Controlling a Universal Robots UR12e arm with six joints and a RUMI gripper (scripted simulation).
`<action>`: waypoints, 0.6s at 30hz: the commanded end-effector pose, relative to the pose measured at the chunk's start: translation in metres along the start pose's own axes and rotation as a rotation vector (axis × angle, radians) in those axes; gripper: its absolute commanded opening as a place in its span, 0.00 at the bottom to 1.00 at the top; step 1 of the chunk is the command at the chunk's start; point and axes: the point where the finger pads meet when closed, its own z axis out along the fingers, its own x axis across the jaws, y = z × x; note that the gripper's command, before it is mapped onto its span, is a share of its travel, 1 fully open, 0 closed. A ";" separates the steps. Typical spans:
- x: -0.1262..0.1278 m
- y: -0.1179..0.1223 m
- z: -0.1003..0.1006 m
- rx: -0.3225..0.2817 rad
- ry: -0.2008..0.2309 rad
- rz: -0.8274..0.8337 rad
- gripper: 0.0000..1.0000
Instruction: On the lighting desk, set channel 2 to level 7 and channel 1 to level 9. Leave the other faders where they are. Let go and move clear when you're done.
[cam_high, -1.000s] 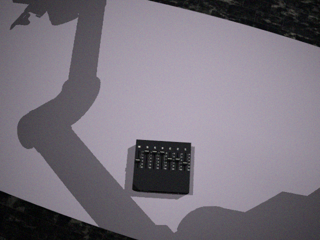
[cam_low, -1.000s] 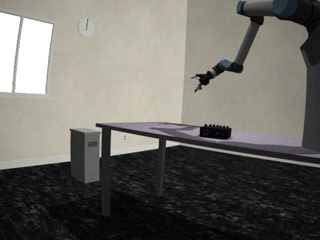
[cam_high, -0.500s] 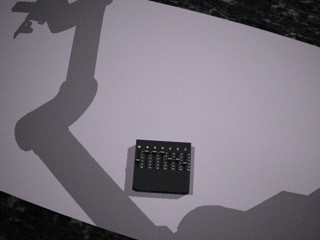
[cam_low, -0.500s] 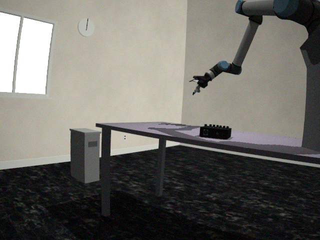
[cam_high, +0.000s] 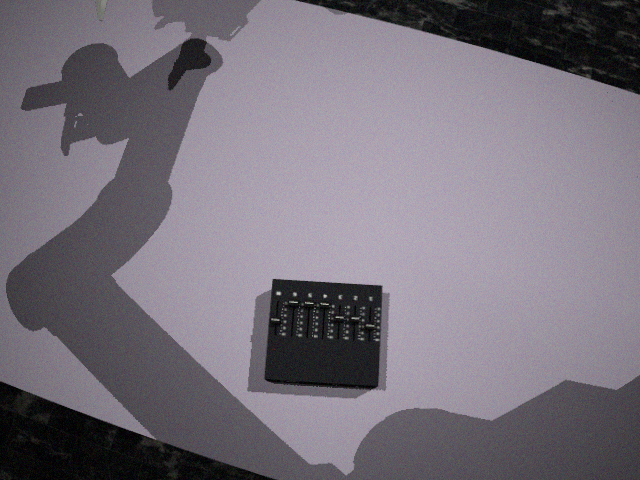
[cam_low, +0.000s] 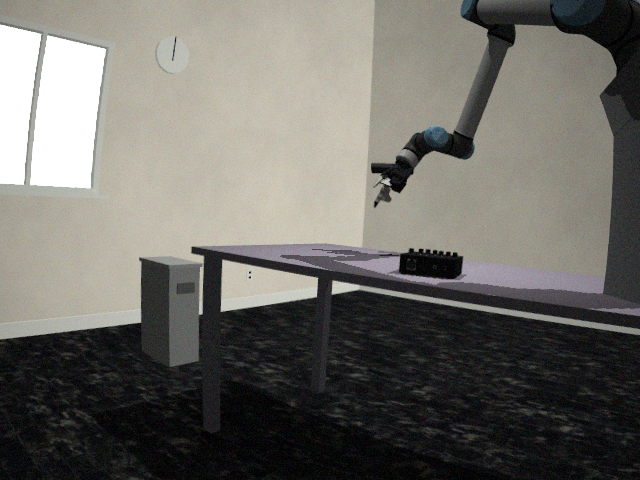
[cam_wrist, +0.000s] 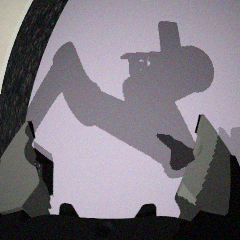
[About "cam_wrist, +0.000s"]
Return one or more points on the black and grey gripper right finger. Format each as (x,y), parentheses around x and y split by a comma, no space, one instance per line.
(209,192)

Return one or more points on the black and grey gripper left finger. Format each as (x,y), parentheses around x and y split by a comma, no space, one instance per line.
(23,193)

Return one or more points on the black lighting desk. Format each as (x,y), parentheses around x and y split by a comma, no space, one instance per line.
(45,169)

